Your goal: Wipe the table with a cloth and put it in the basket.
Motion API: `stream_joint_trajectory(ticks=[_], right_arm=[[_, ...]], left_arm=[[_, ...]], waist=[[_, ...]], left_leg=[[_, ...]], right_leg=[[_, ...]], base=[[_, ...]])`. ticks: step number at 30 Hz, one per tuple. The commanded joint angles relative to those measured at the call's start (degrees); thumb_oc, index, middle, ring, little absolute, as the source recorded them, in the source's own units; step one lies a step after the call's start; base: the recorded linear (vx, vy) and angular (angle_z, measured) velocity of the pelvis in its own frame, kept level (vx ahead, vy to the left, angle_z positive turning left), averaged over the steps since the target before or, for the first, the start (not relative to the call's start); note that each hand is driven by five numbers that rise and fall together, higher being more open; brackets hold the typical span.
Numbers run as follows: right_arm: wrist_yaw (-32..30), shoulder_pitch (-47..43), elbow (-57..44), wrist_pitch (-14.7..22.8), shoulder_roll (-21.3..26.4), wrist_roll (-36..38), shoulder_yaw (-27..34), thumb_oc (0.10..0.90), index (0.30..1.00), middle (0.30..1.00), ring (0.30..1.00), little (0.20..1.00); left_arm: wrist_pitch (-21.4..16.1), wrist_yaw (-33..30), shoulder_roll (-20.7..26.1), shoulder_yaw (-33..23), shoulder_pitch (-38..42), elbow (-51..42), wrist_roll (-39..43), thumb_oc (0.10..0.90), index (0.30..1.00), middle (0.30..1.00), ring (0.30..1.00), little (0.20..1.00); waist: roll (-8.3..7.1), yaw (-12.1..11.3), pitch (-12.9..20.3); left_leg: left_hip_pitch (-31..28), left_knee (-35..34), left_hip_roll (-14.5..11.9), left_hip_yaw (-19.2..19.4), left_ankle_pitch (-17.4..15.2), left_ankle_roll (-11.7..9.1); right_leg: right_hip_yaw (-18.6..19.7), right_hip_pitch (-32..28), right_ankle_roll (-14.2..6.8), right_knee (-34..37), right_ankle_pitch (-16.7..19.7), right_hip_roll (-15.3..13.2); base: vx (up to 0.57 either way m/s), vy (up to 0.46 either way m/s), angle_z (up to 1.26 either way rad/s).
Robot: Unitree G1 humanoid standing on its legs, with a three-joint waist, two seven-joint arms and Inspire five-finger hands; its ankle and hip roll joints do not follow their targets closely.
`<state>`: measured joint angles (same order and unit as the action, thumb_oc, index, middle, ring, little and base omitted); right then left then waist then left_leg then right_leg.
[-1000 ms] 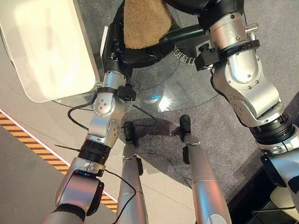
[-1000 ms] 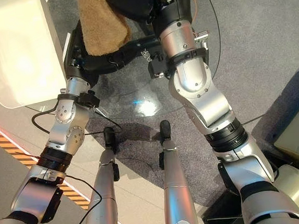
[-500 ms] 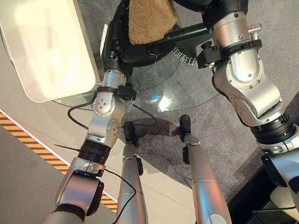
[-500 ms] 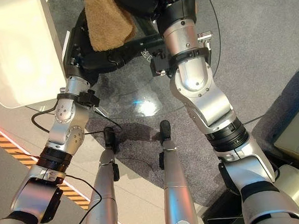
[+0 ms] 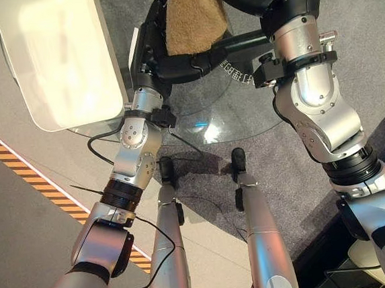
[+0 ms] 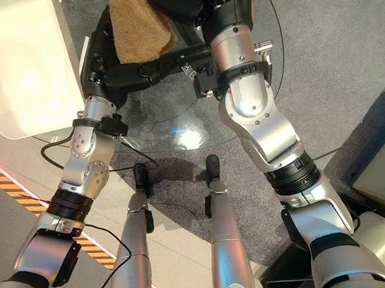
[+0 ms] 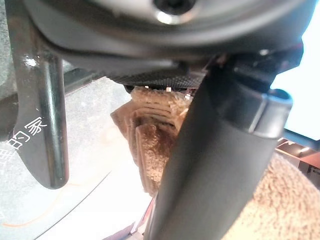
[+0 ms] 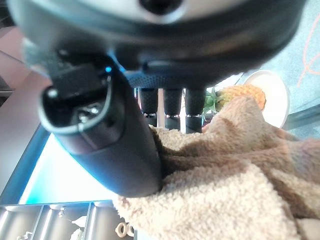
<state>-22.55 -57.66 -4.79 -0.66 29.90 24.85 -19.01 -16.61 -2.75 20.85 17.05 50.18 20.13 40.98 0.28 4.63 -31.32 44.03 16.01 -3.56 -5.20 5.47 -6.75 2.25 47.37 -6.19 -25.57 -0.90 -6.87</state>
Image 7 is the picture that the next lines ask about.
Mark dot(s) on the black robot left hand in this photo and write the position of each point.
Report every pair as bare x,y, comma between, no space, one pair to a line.
215,150

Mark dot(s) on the brown terry cloth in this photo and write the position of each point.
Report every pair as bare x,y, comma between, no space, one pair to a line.
152,155

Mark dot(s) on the dark glossy bar, white lettering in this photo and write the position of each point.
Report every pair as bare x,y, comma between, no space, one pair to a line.
37,100

